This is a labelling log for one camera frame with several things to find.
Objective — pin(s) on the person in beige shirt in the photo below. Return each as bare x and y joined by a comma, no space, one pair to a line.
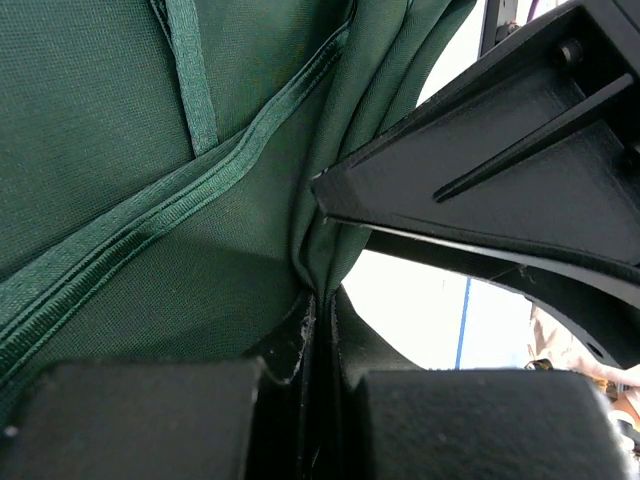
552,343

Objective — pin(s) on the dark green cloth napkin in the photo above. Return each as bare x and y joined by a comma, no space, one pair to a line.
156,159

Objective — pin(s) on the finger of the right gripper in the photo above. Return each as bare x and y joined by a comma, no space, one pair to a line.
609,327
533,149

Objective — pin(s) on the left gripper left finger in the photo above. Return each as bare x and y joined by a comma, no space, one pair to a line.
170,419

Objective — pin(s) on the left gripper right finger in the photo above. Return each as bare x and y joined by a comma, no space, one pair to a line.
397,421

